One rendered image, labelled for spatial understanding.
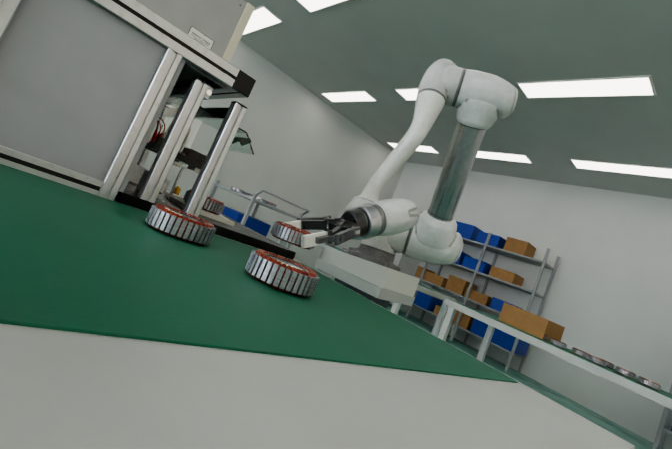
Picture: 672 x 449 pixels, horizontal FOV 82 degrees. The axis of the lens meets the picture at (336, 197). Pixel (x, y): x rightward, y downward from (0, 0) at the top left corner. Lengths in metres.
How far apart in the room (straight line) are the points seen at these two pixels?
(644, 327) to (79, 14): 7.05
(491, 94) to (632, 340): 6.04
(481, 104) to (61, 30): 1.14
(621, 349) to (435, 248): 5.76
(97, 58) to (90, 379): 0.71
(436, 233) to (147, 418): 1.41
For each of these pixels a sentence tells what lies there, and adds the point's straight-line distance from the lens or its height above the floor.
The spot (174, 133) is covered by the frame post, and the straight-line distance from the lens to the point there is 0.89.
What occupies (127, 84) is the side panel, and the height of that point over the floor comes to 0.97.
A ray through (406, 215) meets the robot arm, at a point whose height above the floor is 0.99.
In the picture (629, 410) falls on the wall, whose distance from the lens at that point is 7.14.
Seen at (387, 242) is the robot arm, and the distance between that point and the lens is 1.57.
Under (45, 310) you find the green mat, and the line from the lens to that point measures 0.27.
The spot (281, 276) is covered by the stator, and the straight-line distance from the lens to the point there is 0.55.
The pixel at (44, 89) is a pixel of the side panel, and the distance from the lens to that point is 0.86.
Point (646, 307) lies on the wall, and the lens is 7.18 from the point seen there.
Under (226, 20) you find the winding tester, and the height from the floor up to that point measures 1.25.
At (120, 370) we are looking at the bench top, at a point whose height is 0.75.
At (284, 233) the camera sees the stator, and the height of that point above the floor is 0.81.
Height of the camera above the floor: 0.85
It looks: 6 degrees up
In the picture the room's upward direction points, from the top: 23 degrees clockwise
